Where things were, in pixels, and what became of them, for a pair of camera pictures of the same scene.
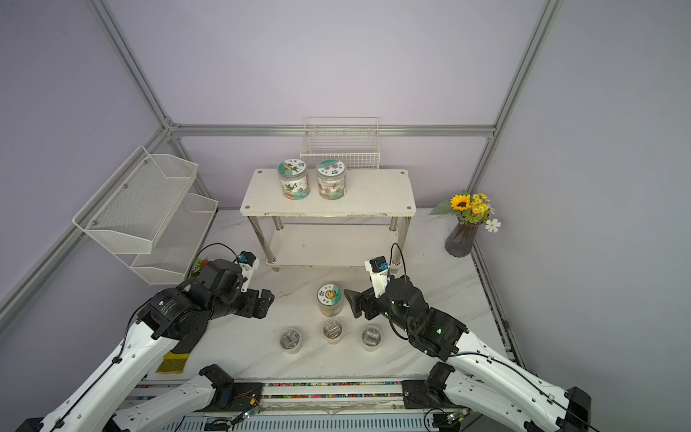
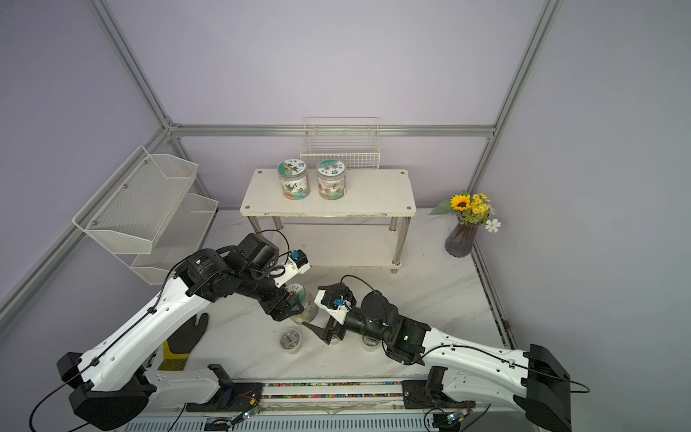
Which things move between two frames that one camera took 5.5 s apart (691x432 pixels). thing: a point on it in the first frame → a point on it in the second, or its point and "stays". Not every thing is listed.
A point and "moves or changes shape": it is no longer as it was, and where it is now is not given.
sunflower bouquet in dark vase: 471,211 stays
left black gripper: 250,310 → 273,308
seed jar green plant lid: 293,179 stays
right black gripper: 359,303 → 338,328
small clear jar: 290,339 stays
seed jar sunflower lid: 330,299 moves or changes shape
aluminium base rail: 313,404 stays
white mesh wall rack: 145,215 stays
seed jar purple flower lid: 331,179 stays
